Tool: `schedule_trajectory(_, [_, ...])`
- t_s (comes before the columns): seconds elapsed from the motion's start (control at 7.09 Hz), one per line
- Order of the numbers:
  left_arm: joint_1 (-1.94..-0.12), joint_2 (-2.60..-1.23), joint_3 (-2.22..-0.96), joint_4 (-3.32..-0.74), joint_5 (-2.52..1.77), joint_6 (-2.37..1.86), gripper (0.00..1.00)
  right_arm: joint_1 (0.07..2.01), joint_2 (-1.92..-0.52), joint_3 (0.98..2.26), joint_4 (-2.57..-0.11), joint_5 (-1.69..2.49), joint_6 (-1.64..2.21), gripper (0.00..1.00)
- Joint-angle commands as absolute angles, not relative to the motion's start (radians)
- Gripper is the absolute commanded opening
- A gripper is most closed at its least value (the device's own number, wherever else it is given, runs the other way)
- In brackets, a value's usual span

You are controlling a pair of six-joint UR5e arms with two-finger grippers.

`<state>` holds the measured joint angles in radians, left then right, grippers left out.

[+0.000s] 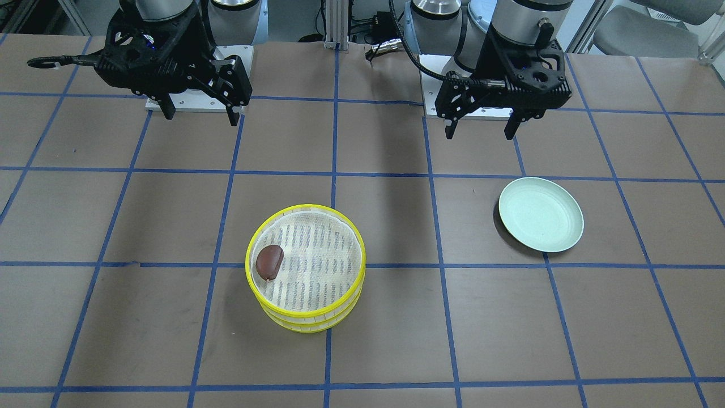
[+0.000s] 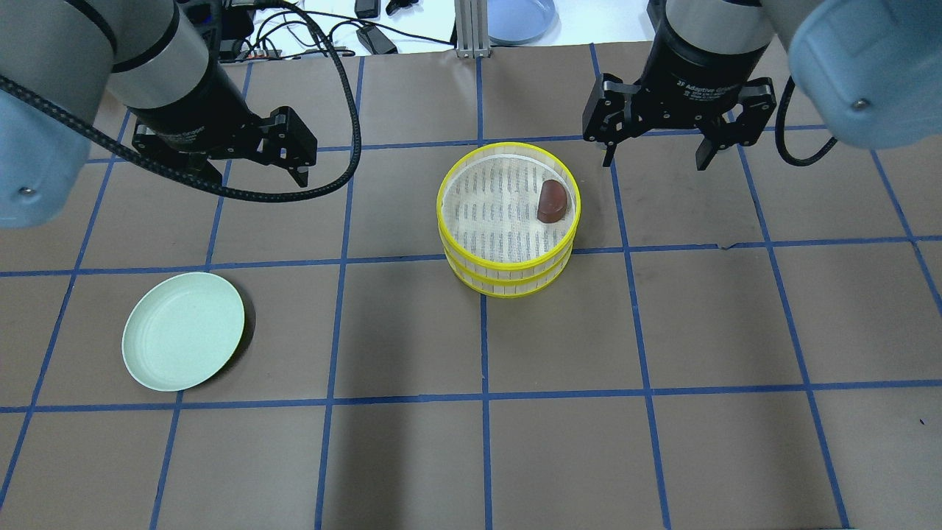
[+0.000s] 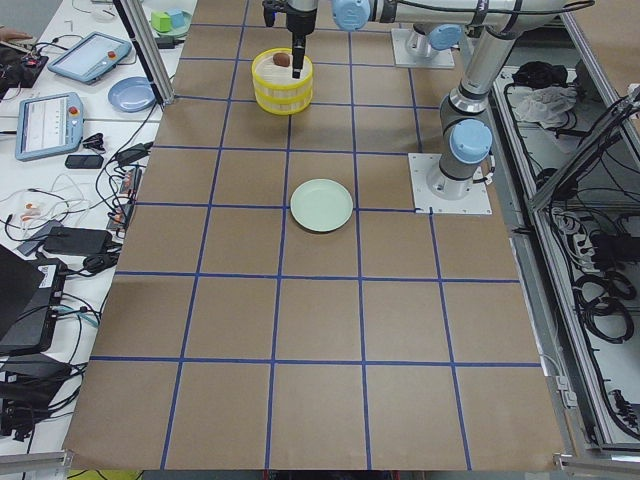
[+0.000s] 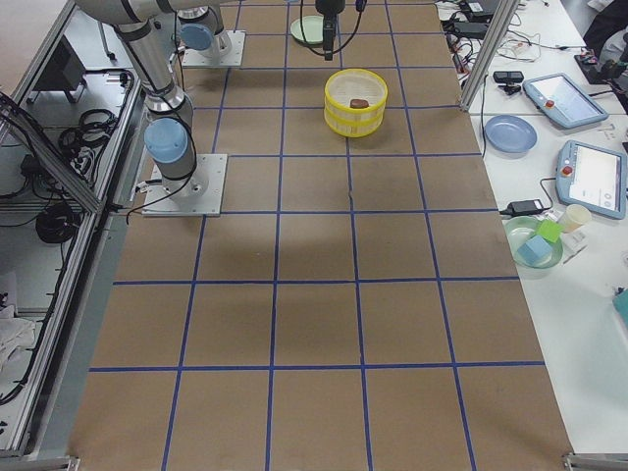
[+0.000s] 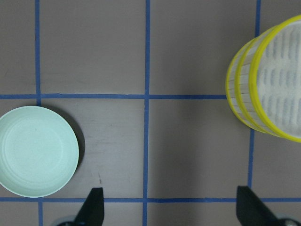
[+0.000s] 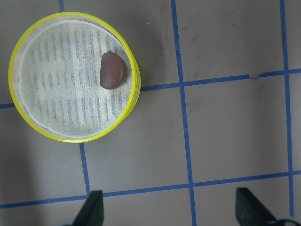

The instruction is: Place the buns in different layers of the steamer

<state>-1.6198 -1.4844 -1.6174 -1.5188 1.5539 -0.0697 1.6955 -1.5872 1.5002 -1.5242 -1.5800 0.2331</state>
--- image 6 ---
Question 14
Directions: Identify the yellow steamer layer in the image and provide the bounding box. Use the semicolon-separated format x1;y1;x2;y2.
8;12;141;143

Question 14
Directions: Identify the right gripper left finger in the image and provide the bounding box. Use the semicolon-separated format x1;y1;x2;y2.
72;190;104;226

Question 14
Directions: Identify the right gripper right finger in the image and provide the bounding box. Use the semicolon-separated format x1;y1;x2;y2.
235;187;278;226

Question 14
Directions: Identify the brown bun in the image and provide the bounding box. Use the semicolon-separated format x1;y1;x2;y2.
100;51;127;90

